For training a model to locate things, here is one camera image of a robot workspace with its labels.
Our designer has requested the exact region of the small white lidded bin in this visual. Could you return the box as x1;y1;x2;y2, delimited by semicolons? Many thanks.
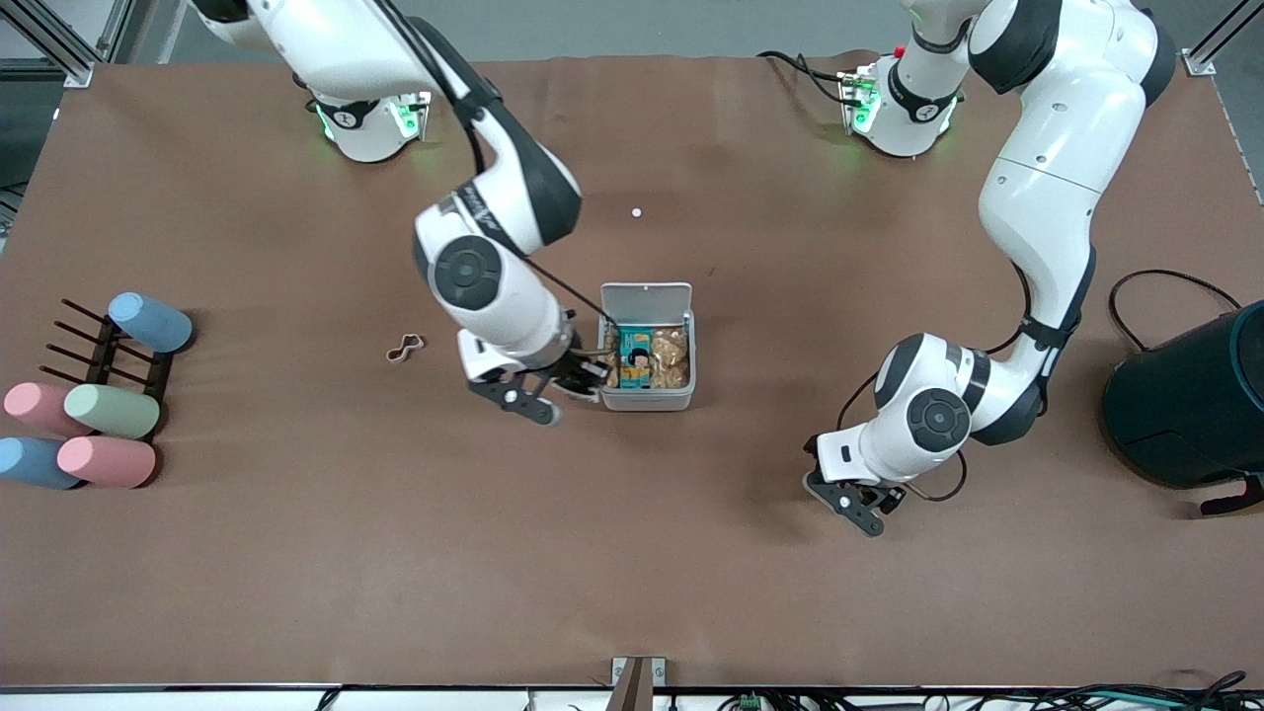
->
596;281;698;413

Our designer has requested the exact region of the large black pedal trash can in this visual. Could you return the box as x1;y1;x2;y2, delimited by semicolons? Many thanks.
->
1103;299;1264;516

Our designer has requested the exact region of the teal snack packet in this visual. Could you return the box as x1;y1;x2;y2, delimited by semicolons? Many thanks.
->
617;326;658;391

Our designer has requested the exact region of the brown snack packet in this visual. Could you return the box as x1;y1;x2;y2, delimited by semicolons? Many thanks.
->
652;326;690;389

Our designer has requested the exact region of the brown table cover sheet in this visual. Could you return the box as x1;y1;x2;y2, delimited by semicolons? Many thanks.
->
0;54;1264;689

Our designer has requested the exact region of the blue cylindrical cup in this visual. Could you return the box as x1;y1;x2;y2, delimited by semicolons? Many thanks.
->
108;291;195;355
0;436;82;491

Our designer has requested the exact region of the green cylindrical cup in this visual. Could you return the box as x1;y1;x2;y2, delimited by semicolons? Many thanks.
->
63;383;161;440

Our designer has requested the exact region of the dark wooden peg rack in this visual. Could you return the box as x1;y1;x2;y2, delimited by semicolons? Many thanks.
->
38;298;176;440

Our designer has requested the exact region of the pink cylindrical cup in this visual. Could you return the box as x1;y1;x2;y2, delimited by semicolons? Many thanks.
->
3;382;92;437
56;434;157;490

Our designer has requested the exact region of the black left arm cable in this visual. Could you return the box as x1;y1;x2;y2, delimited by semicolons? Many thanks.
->
837;262;1050;505

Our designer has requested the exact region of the metal table edge bracket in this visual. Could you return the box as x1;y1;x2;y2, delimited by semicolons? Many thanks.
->
610;656;668;711

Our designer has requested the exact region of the black cable bundle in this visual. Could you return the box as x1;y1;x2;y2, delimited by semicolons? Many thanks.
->
770;671;1264;711

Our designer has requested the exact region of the black looped cable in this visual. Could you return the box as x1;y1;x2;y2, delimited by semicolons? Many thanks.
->
1108;269;1243;353

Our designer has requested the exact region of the black left base cable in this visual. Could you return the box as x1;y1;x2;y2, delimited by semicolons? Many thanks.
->
758;49;862;108

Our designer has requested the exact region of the aluminium frame profile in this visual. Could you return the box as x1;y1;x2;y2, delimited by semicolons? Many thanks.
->
0;0;134;88
1182;0;1264;78

